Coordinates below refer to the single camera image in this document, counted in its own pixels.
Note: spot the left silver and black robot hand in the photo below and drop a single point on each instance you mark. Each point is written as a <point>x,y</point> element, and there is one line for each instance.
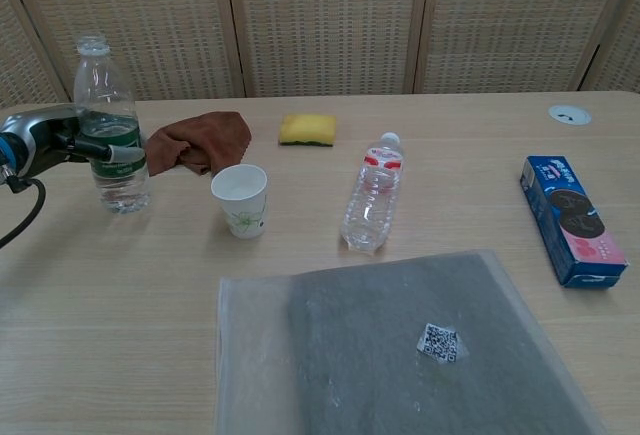
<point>42,140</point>

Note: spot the clear bottle with green label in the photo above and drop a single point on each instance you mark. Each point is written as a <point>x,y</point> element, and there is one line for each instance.
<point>112,105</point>

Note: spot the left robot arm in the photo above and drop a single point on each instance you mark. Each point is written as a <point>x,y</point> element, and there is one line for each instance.
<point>6,155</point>

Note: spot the white paper cup, flower print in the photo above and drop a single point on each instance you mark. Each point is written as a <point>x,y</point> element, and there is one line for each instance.
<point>242,205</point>

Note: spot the capped clear bottle, red label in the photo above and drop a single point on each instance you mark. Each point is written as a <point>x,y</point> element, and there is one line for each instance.
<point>372,200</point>

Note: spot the brown cloth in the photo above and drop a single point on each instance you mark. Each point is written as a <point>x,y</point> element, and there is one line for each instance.
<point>210,135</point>

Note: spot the yellow sponge with green pad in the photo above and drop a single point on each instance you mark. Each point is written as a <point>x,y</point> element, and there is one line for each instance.
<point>307,127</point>

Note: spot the grey felt in plastic bag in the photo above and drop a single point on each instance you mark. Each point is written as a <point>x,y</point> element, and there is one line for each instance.
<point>375,355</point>

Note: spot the QR code sticker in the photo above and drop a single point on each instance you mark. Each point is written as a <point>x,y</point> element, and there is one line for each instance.
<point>441,344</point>

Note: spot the blue cookie box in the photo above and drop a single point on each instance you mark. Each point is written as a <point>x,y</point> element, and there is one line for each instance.
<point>575,215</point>

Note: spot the woven folding screen, wooden frame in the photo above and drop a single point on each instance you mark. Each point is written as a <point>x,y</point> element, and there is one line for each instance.
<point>325,20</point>

